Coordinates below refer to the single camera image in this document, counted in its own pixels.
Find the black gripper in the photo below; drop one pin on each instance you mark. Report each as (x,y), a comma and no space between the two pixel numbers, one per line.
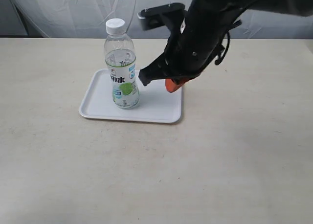
(202,38)

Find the clear plastic water bottle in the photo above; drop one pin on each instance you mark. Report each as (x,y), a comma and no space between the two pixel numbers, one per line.
(120,58)

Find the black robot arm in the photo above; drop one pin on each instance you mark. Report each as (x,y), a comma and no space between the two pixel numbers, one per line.
(303,8)

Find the white plastic tray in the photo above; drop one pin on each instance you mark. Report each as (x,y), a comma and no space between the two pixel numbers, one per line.
(156,104)

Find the white backdrop curtain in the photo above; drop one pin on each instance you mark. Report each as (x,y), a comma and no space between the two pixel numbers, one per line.
(87,18)

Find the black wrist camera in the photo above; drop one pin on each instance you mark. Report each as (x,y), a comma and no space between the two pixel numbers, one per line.
(169,15)

